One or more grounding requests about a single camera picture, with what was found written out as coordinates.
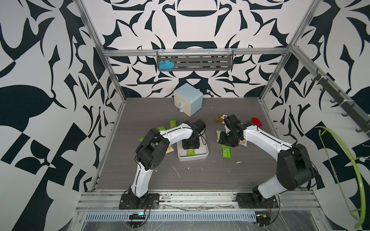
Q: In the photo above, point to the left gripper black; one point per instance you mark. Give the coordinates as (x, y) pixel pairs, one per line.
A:
(195, 145)

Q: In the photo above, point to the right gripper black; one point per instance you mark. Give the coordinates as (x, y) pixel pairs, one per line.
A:
(222, 141)

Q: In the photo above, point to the yellow cookie packet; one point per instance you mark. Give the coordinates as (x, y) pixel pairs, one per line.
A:
(218, 135)
(169, 150)

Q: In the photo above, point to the white storage box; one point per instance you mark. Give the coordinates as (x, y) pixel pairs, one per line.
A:
(200, 154)

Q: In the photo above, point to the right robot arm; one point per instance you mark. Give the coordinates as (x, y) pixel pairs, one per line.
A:
(294, 167)

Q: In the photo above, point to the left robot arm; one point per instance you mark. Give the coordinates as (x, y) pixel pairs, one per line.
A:
(152, 149)

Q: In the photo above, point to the brown white plush toy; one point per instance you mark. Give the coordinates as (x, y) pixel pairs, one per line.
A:
(221, 118)

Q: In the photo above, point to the red oval object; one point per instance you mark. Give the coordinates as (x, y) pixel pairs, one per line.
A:
(257, 122)

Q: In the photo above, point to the light blue drawer cabinet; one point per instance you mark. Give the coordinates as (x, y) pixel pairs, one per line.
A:
(190, 97)

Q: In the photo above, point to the teal crocheted cloth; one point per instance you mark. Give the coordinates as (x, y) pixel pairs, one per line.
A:
(166, 65)

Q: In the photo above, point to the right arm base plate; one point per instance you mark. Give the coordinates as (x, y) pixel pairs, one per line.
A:
(246, 201)

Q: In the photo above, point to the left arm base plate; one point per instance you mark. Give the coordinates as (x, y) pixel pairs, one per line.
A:
(130, 202)

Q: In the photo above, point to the grey wall shelf rack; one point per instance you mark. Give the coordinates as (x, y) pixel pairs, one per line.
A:
(198, 60)

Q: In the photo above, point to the grey hook rail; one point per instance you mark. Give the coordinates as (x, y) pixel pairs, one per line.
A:
(344, 101)

